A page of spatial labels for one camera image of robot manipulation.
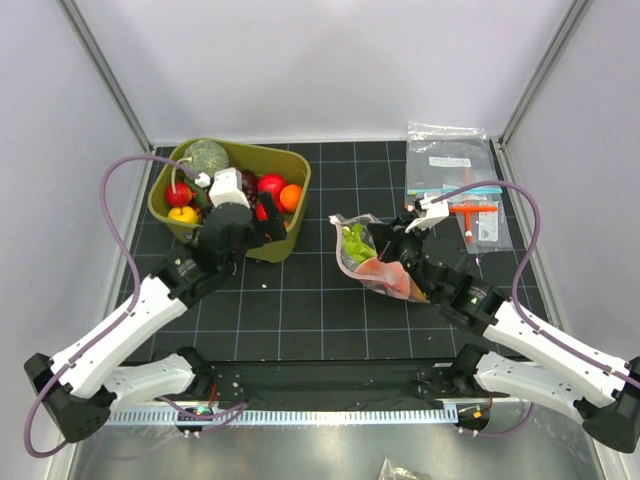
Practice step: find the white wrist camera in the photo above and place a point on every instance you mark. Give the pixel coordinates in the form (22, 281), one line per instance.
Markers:
(227, 188)
(426, 212)

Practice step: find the green celery stalk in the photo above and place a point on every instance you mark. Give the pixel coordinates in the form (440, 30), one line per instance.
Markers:
(355, 245)

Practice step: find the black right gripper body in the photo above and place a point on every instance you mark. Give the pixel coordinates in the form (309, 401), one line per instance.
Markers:
(404, 247)

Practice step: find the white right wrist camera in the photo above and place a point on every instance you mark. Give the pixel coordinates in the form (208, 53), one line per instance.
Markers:
(426, 212)

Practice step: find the clear polka-dot pink zip bag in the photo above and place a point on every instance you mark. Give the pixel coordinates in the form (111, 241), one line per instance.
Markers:
(345, 264)

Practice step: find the toy watermelon slice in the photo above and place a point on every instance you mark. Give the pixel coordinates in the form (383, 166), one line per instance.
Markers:
(389, 279)

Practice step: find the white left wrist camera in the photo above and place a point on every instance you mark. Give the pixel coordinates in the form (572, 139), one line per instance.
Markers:
(227, 188)

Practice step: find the orange toy fruit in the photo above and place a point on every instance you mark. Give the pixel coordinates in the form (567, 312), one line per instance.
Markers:
(290, 197)

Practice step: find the red toy apple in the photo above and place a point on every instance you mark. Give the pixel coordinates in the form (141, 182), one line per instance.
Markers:
(271, 183)

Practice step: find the clear bag orange zipper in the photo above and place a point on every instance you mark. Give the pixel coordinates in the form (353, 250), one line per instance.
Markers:
(478, 225)

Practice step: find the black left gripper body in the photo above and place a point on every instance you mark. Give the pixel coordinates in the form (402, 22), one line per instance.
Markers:
(254, 240)

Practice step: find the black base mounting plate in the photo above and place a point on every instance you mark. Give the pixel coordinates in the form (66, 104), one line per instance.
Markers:
(335, 385)

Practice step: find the olive green plastic bin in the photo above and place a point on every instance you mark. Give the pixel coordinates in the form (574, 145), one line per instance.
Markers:
(261, 160)

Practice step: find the purple toy grapes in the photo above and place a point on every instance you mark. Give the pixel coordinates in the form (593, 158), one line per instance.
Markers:
(250, 186)

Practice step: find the aluminium slotted rail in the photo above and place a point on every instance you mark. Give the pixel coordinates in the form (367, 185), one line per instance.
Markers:
(158, 415)

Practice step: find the clear bag blue zipper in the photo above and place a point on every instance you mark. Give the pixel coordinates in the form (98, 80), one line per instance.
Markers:
(442, 165)

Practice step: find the green toy melon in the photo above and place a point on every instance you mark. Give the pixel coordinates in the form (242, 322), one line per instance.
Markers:
(206, 156)

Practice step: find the black grid cutting mat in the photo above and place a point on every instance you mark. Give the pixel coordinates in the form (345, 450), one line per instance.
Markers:
(305, 308)

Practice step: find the crumpled clear plastic bag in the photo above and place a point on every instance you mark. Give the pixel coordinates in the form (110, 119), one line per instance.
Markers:
(391, 470)

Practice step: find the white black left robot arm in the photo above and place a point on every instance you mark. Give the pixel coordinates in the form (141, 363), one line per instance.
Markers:
(82, 385)

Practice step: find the red toy strawberry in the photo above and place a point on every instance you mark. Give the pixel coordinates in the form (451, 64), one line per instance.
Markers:
(178, 195)

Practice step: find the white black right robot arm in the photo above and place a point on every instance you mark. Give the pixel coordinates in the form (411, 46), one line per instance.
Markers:
(589, 386)

